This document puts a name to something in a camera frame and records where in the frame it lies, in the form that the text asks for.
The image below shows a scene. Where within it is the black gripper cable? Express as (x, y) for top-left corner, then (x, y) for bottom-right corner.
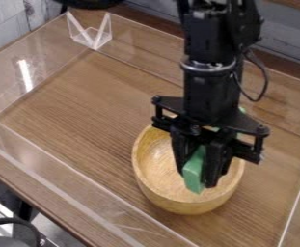
(231, 47), (271, 103)

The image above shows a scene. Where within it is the green rectangular block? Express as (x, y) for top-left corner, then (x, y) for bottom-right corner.
(182, 145), (207, 194)

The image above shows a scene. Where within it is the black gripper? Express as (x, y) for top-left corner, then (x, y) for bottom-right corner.
(152, 58), (270, 188)

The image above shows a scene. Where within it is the clear acrylic tray enclosure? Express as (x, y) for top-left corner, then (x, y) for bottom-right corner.
(0, 11), (300, 247)

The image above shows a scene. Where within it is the brown wooden bowl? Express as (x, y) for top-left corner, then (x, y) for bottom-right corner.
(131, 125), (245, 215)

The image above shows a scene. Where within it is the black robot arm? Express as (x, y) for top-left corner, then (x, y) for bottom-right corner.
(152, 0), (270, 188)

